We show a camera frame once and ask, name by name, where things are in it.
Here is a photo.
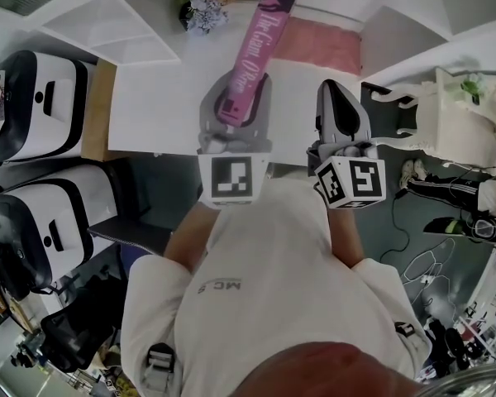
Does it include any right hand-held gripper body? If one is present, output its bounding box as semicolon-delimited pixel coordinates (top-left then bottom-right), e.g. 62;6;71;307
307;137;388;211

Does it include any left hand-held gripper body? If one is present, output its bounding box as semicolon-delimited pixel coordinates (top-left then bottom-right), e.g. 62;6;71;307
197;125;274;211

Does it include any white shelf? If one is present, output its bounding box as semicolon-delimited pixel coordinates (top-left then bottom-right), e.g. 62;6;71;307
40;0;456;161

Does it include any pink book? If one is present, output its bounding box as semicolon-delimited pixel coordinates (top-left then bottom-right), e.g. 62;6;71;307
217;0;312;126

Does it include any person's left forearm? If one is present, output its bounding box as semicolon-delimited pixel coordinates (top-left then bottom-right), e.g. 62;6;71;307
162;198;221;273

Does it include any person's right forearm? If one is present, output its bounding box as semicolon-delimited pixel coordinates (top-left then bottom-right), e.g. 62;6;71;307
325;204;368;270

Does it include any pink mat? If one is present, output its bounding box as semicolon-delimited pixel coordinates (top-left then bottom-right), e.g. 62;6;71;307
271;14;364;76

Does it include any white ornate table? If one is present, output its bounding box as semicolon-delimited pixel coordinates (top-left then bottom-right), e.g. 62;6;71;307
370;65;496;170

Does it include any black and green bag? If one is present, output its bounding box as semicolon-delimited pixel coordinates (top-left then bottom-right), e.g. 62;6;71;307
422;216;469;236

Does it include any flower bouquet in dark vase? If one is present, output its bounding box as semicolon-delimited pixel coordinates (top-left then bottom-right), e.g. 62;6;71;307
176;0;251;36

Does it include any person's white shirt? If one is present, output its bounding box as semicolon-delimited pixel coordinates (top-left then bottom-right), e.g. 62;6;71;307
118;175;434;397

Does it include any dark side table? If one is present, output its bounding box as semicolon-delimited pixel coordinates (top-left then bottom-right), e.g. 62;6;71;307
85;216;174;256

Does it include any wooden board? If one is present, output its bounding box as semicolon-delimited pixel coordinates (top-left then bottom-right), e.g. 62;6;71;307
79;58;119;161

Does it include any small green plant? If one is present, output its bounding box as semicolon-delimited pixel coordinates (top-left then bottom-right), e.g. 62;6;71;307
460;74;488;106

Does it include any white and black appliance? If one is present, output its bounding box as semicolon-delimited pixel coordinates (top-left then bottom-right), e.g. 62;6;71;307
0;163;120;302
0;49;99;165

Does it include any black floor cable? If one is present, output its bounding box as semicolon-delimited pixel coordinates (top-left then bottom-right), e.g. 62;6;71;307
379;187;411;264

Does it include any white floor cable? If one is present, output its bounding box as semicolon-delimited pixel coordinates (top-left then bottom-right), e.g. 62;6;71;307
399;237;456;291

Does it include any grey strap buckle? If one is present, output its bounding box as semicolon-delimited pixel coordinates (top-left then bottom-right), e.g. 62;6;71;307
393;322;417;339
145;342;177;375

